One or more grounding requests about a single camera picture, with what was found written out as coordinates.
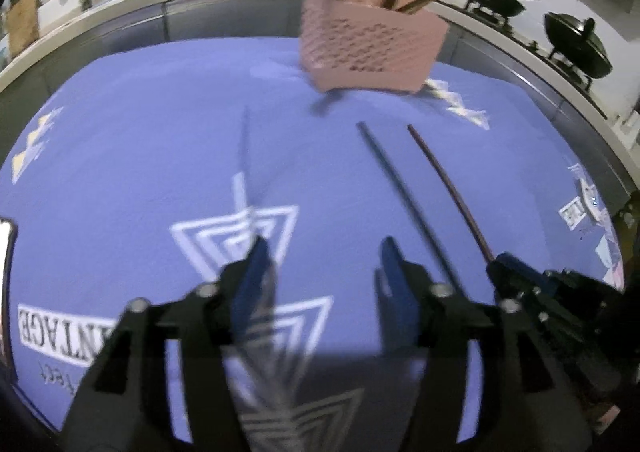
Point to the upright wooden cutting board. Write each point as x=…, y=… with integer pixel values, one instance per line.
x=22, y=24

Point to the black cooking pot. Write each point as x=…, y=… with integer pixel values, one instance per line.
x=595, y=64

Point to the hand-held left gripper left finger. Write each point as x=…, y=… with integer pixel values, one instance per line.
x=255, y=282

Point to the pink perforated plastic utensil basket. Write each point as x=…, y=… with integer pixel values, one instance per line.
x=370, y=41

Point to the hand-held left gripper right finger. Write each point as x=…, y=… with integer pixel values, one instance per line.
x=397, y=297

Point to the reddish brown wooden chopstick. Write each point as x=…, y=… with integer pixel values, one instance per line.
x=451, y=187

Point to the blue printed tablecloth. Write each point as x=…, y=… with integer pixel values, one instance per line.
x=150, y=131

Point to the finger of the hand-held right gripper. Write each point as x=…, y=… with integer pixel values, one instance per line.
x=585, y=289
x=520, y=277

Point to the dark wooden chopstick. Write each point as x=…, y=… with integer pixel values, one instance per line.
x=400, y=192

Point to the black smartphone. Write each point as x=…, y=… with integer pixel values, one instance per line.
x=6, y=292

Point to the small white device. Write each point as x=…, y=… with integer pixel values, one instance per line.
x=590, y=199

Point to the black gas stove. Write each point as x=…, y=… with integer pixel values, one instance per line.
x=540, y=44

